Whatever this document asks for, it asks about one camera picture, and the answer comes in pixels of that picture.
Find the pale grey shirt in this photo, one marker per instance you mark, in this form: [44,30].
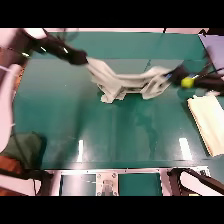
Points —
[115,84]

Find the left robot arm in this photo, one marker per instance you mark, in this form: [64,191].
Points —
[55,46]

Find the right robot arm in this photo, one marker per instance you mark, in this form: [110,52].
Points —
[208,82]

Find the dark green garment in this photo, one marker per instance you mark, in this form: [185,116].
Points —
[25,146]

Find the cream folded garment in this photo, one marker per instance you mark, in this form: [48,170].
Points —
[210,123]

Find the brown garment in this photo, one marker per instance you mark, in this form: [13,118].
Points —
[8,166]

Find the silver frame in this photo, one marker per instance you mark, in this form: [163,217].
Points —
[106,181]

